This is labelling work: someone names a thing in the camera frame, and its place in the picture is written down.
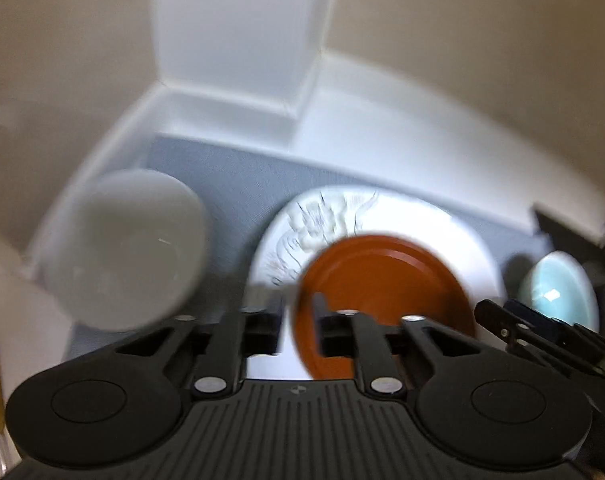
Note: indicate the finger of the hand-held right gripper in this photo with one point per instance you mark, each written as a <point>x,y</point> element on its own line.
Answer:
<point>527,330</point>

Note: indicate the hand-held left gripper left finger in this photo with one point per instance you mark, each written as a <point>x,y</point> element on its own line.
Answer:
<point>268,322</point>

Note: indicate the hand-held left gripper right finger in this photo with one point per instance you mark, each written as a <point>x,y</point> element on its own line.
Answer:
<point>326,325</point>

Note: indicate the light blue bowl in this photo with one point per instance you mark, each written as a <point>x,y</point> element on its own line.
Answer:
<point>557,285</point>

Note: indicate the orange brown plate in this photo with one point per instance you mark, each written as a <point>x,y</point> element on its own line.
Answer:
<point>382,280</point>

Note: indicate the white patterned plate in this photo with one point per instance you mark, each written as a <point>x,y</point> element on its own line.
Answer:
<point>302,230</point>

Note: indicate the white bowl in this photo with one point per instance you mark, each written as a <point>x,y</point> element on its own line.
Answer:
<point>127,255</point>

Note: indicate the grey mat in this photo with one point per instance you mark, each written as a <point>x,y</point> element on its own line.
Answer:
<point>222,170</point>

